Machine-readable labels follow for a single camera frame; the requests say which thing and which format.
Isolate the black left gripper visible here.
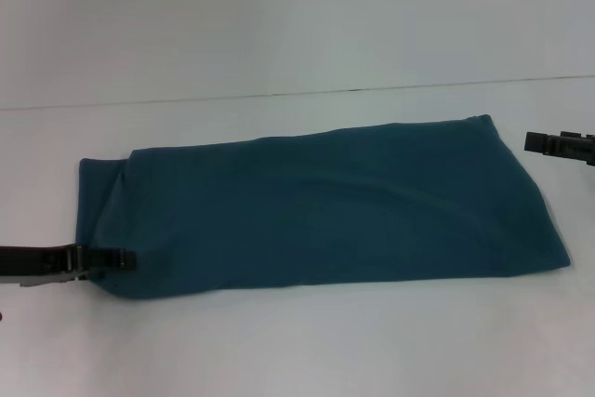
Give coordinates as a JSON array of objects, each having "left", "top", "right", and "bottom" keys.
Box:
[{"left": 0, "top": 242, "right": 139, "bottom": 287}]

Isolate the teal T-shirt with FREE print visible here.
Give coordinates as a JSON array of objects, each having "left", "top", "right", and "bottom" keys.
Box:
[{"left": 76, "top": 112, "right": 572, "bottom": 300}]

